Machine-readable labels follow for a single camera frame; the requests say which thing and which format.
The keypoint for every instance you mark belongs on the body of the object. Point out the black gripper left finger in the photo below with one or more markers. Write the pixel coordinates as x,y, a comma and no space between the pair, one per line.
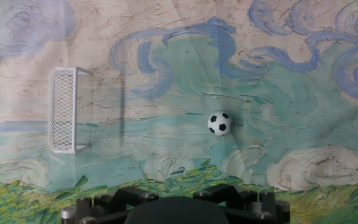
104,207

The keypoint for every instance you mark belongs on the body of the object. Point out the painted landscape tablecloth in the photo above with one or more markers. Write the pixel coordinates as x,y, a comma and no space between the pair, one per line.
179,77

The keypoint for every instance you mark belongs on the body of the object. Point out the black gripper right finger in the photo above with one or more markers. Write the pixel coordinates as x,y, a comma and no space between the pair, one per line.
253,205

